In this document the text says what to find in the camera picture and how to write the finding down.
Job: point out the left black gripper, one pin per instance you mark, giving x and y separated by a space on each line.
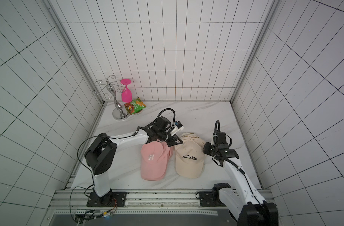
174 138

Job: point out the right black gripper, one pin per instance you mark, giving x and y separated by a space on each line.
207 149

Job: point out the beige cap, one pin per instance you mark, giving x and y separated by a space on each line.
189 161

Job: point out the pink cap back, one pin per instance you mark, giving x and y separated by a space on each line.
154 160

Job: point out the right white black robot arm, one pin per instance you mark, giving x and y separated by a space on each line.
244 202

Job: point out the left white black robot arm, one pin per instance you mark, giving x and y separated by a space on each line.
99 158

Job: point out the green orange snack packet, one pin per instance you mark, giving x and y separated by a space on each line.
135 106

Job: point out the silver wine glass rack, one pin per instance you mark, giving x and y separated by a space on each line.
108 90

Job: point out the pink plastic goblet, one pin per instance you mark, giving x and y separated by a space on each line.
126 93

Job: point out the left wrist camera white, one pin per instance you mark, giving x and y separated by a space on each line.
178 127

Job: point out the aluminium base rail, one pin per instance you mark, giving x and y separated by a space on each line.
73 203

